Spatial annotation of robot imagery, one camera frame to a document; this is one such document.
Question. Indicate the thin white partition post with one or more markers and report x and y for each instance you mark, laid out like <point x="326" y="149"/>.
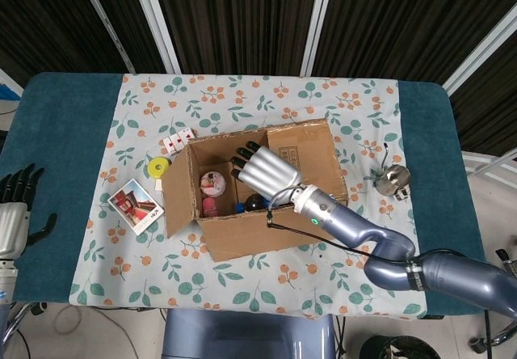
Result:
<point x="105" y="21"/>

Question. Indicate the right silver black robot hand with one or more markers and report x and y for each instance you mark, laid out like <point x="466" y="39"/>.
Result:
<point x="270" y="173"/>

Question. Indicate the black round bin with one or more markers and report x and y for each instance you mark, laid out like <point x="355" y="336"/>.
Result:
<point x="375" y="349"/>

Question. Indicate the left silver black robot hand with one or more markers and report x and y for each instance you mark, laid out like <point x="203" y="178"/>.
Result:
<point x="14" y="221"/>

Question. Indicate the white frame rail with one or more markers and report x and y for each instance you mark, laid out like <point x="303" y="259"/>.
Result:
<point x="497" y="161"/>

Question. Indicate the red building postcard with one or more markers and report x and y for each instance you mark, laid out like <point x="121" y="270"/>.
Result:
<point x="135" y="207"/>

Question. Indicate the chrome tube leg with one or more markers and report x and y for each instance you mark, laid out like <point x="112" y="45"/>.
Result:
<point x="14" y="326"/>

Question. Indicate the cola bottle blue label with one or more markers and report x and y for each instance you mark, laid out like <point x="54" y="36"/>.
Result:
<point x="254" y="202"/>

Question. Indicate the cardboard box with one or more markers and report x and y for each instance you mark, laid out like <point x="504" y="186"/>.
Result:
<point x="250" y="233"/>

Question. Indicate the playing card deck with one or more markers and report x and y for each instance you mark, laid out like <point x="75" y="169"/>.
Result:
<point x="175" y="142"/>

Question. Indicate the chrome chair base with caster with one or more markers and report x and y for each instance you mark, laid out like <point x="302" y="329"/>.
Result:
<point x="476" y="345"/>

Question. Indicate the white rectangular block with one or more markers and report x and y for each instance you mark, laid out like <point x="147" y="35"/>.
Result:
<point x="158" y="185"/>

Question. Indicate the wide white partition post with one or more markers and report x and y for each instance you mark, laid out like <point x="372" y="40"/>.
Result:
<point x="155" y="23"/>

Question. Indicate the blue-grey robot torso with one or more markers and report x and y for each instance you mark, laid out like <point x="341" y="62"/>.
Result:
<point x="242" y="334"/>

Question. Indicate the floral fruit print tablecloth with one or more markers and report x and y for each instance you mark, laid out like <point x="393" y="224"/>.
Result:
<point x="242" y="286"/>

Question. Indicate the blue white box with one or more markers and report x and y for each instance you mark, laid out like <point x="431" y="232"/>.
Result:
<point x="8" y="90"/>

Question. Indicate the teal table cover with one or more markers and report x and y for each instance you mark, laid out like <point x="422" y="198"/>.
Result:
<point x="60" y="132"/>

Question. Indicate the pink round tin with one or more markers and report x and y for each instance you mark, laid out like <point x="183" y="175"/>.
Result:
<point x="212" y="184"/>

